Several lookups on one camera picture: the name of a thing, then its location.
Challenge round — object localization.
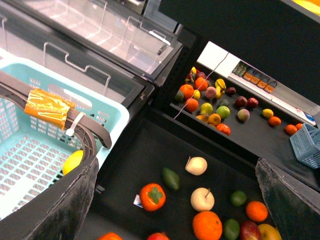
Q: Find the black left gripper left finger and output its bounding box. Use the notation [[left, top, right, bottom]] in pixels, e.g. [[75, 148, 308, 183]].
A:
[[0, 156, 99, 240]]

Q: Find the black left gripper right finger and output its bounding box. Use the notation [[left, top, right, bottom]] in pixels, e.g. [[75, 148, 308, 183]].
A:
[[255, 158, 320, 240]]

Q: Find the yellow lemon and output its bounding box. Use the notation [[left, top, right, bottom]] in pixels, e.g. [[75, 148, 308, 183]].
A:
[[62, 150, 84, 176]]

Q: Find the light blue shopping basket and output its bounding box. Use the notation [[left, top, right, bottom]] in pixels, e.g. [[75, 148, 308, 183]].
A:
[[0, 57, 130, 219]]

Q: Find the grey basket handle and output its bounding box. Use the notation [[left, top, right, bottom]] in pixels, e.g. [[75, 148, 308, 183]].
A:
[[0, 71, 113, 161]]

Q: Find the far white goods shelf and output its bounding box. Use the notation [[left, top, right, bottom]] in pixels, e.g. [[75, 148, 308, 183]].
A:
[[197, 41, 320, 126]]

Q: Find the yellow orange apple centre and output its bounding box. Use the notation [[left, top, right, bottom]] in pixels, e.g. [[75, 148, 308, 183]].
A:
[[258, 223, 282, 240]]

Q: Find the small orange centre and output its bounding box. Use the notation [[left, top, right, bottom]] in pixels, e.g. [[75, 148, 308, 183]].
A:
[[245, 201, 269, 222]]

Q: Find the red apple centre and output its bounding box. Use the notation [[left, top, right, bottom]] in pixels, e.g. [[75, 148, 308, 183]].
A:
[[239, 220, 263, 240]]

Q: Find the yellow orange mango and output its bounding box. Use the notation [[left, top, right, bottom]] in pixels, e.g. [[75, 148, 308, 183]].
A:
[[96, 232, 123, 240]]

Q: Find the green lime upper centre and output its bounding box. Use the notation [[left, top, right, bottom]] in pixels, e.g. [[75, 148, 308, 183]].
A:
[[230, 190, 247, 207]]

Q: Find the small blue basket far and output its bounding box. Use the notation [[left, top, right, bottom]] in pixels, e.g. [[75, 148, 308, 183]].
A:
[[289, 123, 320, 169]]

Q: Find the green lime lower centre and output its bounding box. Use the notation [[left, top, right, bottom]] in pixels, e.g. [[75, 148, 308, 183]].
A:
[[223, 218, 240, 240]]

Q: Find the white zip tie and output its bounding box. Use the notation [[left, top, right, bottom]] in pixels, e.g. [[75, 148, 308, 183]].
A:
[[65, 112, 86, 137]]

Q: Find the large orange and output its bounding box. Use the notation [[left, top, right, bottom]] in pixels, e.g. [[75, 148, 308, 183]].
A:
[[192, 211, 223, 240]]

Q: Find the white pear lower left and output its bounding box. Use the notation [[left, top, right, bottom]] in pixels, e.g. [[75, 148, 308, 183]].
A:
[[190, 187, 215, 212]]

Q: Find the white pear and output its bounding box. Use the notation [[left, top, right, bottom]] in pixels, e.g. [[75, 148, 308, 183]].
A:
[[190, 187, 215, 212], [185, 156, 208, 176]]

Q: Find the orange persimmon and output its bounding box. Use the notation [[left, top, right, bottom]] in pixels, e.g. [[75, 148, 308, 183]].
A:
[[139, 183, 166, 212]]

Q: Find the red peach left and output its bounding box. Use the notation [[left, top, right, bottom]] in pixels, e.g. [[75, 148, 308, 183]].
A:
[[147, 232, 170, 240]]

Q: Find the white pear upper left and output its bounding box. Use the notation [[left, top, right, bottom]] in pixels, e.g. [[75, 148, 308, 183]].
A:
[[185, 156, 208, 176]]

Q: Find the glass freezer cabinet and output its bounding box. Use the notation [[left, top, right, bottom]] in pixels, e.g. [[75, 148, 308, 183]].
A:
[[0, 0, 182, 112]]

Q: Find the orange tape on handle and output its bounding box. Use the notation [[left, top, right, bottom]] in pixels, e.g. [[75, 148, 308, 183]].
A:
[[24, 88, 76, 130]]

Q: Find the black shelf frame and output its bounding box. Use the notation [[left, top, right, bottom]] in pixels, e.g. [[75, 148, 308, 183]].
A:
[[94, 0, 320, 240]]

